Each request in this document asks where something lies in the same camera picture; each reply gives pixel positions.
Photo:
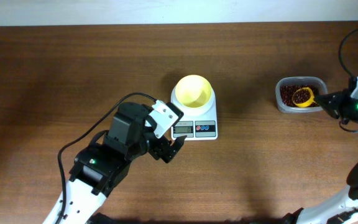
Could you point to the red beans in container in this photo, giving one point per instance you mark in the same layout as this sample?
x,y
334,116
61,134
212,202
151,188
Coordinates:
x,y
287,91

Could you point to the yellow plastic bowl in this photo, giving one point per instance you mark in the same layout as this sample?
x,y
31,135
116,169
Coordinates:
x,y
193,91

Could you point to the white digital kitchen scale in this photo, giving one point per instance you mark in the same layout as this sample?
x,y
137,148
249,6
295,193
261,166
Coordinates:
x,y
197,124

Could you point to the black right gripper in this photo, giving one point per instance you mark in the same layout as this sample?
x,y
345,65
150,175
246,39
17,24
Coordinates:
x,y
339,100

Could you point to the red beans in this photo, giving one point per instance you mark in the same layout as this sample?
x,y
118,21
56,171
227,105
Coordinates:
x,y
287,91
301,96

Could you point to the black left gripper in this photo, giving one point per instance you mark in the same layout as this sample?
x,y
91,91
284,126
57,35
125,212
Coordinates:
x,y
158,151

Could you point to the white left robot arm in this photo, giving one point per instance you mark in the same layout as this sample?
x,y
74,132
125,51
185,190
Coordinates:
x,y
135,130

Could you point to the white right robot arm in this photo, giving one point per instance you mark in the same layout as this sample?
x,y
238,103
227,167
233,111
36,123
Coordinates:
x,y
342,207

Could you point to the yellow measuring scoop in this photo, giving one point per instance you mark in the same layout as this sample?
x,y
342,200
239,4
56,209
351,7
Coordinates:
x,y
309,102

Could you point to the clear plastic container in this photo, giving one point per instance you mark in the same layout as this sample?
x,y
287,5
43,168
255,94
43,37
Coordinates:
x,y
299,81

